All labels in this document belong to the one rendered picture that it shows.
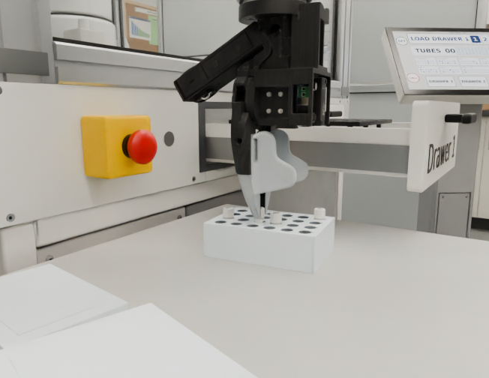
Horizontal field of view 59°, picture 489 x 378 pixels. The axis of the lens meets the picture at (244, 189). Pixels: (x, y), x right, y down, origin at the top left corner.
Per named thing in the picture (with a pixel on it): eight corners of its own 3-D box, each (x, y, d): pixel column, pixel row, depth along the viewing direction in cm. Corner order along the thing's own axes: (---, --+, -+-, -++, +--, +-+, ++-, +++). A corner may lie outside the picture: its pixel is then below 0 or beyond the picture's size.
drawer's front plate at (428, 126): (454, 166, 76) (460, 103, 74) (421, 193, 52) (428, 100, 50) (443, 166, 77) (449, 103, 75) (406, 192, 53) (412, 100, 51)
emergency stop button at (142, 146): (161, 163, 52) (160, 129, 51) (136, 166, 49) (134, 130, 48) (143, 160, 53) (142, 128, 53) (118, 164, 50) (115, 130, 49)
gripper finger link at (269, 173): (290, 227, 42) (293, 131, 41) (235, 221, 44) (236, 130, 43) (299, 221, 45) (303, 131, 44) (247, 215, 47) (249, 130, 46)
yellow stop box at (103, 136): (157, 172, 55) (155, 115, 53) (112, 181, 49) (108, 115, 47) (129, 169, 57) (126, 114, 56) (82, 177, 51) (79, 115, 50)
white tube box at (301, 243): (334, 249, 50) (334, 217, 49) (313, 274, 42) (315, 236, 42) (236, 235, 55) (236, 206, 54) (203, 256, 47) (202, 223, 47)
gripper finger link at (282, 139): (303, 219, 46) (304, 131, 44) (251, 213, 48) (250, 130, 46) (311, 211, 49) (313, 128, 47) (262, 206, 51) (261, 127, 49)
